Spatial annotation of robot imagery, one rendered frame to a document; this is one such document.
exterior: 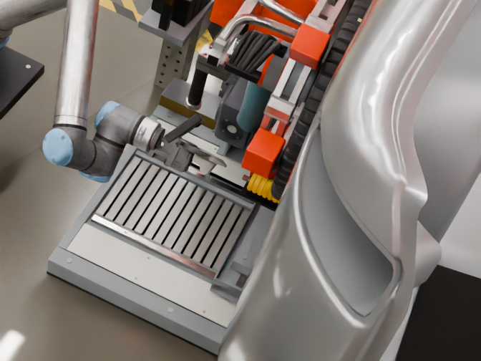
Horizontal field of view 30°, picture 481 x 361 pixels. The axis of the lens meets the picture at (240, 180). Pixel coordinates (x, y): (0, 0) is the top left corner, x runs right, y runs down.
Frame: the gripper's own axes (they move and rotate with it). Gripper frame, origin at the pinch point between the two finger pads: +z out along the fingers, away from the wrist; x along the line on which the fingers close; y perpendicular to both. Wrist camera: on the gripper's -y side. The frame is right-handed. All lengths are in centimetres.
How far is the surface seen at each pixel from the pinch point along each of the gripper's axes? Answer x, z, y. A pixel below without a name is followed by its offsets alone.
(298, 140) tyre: 29.0, 17.7, -14.3
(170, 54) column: -87, -45, -22
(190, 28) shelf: -59, -36, -33
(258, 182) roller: -12.7, 10.3, 1.7
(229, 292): -33, 15, 38
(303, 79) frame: 27.0, 12.3, -28.1
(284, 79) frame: 27.0, 8.2, -26.2
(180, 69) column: -90, -40, -19
